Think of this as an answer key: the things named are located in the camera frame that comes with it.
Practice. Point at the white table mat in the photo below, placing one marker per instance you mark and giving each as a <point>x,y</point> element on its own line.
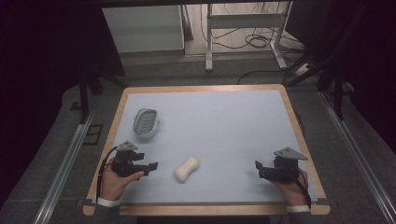
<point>218,130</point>

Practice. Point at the person's left hand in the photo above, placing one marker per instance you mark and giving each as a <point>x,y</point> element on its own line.
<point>113,185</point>

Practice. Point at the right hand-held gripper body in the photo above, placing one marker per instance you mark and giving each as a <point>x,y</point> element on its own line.
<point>285,168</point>

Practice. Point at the grey cabinet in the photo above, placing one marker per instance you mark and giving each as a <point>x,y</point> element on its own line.
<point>143,29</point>

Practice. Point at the white soap bar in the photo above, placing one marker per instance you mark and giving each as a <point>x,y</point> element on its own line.
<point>186,169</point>

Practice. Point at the clear oval soap dish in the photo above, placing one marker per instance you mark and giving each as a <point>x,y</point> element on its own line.
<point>146,123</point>

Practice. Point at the wooden table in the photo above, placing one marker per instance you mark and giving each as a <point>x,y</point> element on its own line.
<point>205,210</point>

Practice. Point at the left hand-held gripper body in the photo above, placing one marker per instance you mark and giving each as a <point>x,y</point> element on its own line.
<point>124,163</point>

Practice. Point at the white metal desk frame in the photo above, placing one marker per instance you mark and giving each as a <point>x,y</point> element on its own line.
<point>246,20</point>

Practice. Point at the aluminium rail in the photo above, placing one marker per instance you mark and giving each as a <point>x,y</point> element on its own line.
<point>63,169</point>
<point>358,155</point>

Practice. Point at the person's right hand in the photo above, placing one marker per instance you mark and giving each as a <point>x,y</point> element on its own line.
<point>291,191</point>

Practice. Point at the white power strip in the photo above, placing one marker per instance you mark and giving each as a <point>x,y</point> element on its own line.
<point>303,70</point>

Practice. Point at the black stand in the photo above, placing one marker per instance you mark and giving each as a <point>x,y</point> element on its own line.
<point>83,99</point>
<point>337,96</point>

